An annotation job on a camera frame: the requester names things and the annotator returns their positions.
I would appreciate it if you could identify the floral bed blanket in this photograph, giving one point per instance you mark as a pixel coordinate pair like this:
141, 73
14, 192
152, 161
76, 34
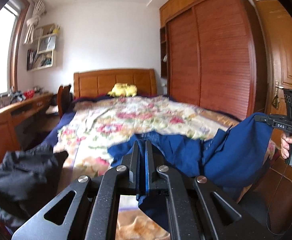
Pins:
90, 157

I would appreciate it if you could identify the black garment pile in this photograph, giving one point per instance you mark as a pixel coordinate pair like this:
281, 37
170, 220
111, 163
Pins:
28, 181

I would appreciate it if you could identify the black gadget on desk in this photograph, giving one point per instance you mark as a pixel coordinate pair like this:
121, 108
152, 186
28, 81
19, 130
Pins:
17, 97

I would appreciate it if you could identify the blue suit jacket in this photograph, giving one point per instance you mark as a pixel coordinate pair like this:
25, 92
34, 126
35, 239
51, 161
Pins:
232, 159

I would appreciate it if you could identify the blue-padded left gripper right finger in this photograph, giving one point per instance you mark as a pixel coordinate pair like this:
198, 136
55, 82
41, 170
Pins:
195, 207

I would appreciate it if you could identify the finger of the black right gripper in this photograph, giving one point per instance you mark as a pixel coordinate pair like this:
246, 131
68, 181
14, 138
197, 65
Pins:
262, 118

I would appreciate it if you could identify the wooden desk chair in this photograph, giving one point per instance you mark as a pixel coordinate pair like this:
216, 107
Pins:
64, 99

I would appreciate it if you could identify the wooden louvered wardrobe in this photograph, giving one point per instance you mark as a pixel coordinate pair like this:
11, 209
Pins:
214, 54

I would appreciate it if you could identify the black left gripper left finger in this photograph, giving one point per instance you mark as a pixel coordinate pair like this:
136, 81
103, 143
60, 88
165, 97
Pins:
87, 208

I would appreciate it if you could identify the yellow Pikachu plush toy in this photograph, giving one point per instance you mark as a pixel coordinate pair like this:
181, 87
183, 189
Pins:
123, 90

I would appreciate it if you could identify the red basket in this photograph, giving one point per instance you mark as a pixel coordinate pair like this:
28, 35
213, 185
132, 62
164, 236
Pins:
29, 94

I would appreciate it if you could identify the tied beige curtain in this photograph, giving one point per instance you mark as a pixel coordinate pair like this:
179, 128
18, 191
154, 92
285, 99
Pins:
39, 10

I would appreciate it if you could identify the white wall shelf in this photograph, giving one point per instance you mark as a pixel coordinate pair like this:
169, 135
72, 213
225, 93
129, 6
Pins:
41, 53

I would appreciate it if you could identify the wooden room door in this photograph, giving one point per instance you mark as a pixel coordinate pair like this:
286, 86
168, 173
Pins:
276, 25

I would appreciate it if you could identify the wooden bed headboard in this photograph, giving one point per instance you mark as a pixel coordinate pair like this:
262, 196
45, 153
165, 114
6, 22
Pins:
99, 82

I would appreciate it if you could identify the wooden desk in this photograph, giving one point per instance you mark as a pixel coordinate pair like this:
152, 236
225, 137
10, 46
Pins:
15, 114

